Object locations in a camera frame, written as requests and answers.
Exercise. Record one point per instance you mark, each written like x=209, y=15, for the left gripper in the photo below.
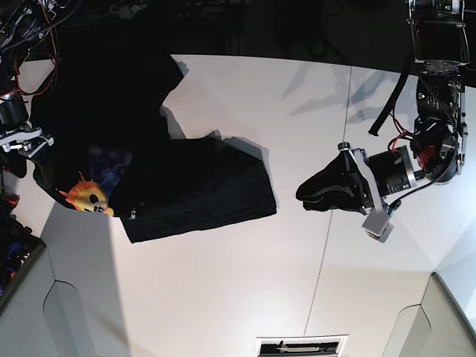
x=353, y=181

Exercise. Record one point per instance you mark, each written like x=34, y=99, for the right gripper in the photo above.
x=26, y=140

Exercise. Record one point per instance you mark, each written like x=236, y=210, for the black t-shirt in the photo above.
x=113, y=152

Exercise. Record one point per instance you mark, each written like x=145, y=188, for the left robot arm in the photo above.
x=434, y=150

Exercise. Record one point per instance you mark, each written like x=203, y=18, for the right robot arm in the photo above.
x=24, y=25

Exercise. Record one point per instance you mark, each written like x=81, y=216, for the red orange hand tool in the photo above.
x=10, y=198

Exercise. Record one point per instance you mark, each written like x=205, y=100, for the grey bin with clutter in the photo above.
x=20, y=249

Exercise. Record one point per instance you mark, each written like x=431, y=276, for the printed paper sheet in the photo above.
x=328, y=345

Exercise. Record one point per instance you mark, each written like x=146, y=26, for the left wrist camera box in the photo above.
x=377, y=225

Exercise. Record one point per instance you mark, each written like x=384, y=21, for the grey right table bracket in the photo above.
x=436, y=326

